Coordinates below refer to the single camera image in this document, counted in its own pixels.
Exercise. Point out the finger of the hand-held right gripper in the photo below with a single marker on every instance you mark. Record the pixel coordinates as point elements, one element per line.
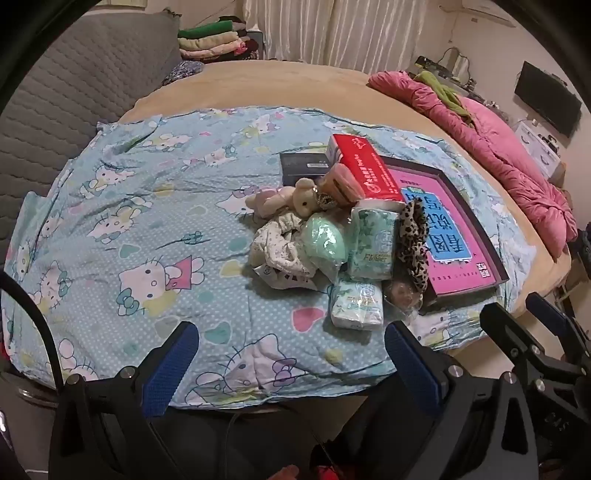
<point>503,323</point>
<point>551,316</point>

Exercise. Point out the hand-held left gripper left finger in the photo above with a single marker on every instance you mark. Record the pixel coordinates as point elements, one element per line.
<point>171,367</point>

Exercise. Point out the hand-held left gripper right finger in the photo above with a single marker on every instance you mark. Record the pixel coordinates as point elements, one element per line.
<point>411,364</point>

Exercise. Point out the dark framed pink tray box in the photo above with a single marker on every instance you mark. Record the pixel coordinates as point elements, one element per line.
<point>457,272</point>

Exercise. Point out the small tissue pack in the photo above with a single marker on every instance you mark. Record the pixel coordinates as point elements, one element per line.
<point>355,304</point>

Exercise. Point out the leopard print scrunchie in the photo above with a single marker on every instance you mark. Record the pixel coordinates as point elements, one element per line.
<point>411,240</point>

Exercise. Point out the large green flower tissue pack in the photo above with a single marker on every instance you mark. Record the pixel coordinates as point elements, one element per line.
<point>371,244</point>

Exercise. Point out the green puff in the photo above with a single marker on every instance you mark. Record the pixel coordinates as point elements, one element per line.
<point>321,240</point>

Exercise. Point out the white floral scrunchie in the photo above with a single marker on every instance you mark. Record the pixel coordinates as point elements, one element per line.
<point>277,249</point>

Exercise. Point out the pink plush rabbit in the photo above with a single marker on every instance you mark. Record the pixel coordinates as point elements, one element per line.
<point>339,182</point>

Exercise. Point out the plush bear with pink ribbon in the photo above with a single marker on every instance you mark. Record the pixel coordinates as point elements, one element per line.
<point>302,198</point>

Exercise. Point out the clear bag with brown item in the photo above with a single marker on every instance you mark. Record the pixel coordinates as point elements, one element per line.
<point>404,295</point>

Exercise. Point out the blue cartoon cat printed blanket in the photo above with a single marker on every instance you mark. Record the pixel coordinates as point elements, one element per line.
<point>161,207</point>

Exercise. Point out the pink quilt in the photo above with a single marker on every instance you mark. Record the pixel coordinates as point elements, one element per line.
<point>508,152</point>

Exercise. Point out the red tissue box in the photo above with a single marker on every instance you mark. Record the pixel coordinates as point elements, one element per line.
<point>364,161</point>

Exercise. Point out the black monitor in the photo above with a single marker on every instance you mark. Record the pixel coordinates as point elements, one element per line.
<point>547,99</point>

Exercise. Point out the black box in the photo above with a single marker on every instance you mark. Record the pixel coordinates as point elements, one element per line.
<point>300,168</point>

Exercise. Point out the green cloth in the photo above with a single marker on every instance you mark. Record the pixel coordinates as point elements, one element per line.
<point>443,92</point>

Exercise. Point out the dark floral cloth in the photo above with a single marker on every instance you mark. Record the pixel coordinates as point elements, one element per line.
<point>184,71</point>

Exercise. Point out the grey quilted sofa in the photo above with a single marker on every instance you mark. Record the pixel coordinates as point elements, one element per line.
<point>83,83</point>

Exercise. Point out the beige bed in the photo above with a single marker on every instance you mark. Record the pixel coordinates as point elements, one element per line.
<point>300,87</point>

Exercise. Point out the stack of folded clothes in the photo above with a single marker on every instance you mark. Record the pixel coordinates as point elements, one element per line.
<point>207,44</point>

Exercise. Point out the cream curtain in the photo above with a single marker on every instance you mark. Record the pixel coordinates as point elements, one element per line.
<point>323,32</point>

